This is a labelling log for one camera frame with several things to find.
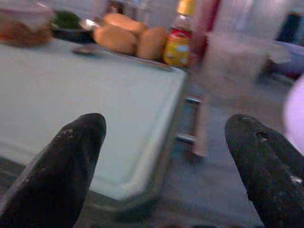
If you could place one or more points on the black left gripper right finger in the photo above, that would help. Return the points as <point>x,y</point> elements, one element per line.
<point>268,171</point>

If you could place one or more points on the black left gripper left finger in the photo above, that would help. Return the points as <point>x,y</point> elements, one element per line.
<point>54,175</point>

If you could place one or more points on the white table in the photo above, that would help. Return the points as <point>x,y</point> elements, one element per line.
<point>78,102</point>

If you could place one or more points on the metal tray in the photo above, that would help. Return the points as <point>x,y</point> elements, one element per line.
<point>140,60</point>

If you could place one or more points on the black bowl with greens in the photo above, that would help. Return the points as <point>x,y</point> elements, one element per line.
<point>69,27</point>

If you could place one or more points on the golden bread roll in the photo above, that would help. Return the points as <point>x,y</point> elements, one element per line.
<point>115,39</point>
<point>152,44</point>
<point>124,22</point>

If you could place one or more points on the sauce bottle with yellow label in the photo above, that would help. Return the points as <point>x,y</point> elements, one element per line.
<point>178,45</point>

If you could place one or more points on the clear container with brown food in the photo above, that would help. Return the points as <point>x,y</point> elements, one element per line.
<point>23,23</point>

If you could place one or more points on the red and white box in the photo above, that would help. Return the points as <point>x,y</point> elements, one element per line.
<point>205,26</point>

